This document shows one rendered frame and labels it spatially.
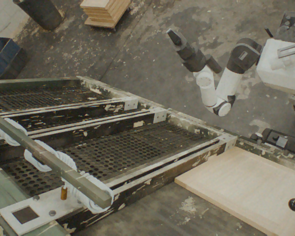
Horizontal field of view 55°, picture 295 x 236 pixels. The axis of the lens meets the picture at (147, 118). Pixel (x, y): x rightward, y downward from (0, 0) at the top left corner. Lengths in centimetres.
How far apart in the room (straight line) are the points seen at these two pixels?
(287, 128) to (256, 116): 37
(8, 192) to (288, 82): 107
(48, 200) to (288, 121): 202
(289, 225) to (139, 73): 267
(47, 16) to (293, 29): 428
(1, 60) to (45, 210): 421
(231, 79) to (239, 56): 12
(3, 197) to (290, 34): 116
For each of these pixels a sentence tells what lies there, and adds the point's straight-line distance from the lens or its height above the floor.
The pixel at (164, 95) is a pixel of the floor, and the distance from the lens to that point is 308.
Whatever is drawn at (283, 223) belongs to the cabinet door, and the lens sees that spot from 109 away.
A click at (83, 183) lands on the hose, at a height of 191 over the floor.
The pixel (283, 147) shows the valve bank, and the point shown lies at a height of 76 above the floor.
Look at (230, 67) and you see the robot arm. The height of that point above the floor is 129.
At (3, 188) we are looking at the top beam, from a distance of 86.
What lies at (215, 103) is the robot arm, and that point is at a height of 119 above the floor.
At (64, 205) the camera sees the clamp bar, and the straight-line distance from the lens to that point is 77.
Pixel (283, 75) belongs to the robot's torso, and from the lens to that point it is 127.
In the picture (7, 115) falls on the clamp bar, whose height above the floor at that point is 160.
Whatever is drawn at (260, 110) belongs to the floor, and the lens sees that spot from 272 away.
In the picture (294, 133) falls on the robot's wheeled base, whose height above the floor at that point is 17.
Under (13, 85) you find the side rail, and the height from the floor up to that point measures 132.
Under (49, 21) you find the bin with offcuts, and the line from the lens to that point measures 517.
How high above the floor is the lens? 234
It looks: 51 degrees down
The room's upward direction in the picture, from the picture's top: 40 degrees counter-clockwise
